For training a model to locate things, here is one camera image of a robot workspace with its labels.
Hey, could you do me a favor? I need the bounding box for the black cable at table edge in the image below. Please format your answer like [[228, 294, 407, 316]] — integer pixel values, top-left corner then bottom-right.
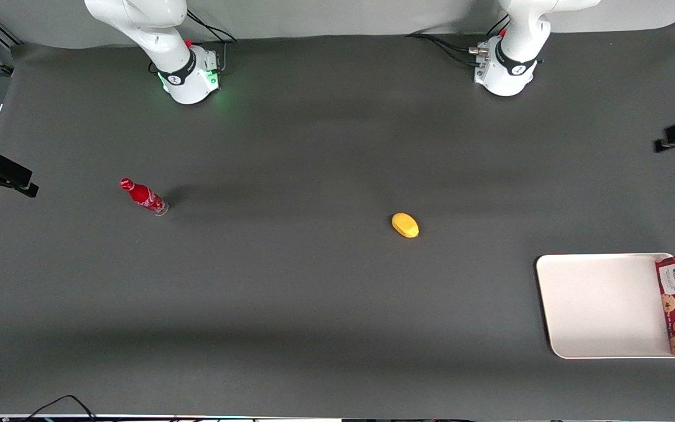
[[21, 394, 99, 422]]

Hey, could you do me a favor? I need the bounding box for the black left arm base cable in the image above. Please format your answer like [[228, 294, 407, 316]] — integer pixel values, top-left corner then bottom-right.
[[405, 15, 511, 66]]

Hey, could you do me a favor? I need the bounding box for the black right arm base cable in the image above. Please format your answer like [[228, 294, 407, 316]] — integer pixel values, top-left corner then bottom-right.
[[149, 9, 238, 74]]

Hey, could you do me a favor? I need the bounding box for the white rectangular tray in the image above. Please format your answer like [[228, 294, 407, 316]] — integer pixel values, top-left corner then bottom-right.
[[536, 253, 675, 359]]

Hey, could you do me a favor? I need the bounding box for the red cola bottle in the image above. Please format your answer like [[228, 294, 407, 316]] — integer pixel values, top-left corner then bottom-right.
[[119, 178, 169, 216]]

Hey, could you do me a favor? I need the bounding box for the black arm base cable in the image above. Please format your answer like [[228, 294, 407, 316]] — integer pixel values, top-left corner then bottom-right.
[[149, 9, 238, 74], [405, 15, 511, 66]]

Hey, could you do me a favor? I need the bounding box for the dark grey table cover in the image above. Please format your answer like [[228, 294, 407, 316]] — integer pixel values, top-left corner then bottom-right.
[[0, 21, 675, 420]]

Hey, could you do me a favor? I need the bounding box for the yellow lemon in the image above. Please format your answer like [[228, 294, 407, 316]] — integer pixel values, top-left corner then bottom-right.
[[391, 212, 420, 239]]

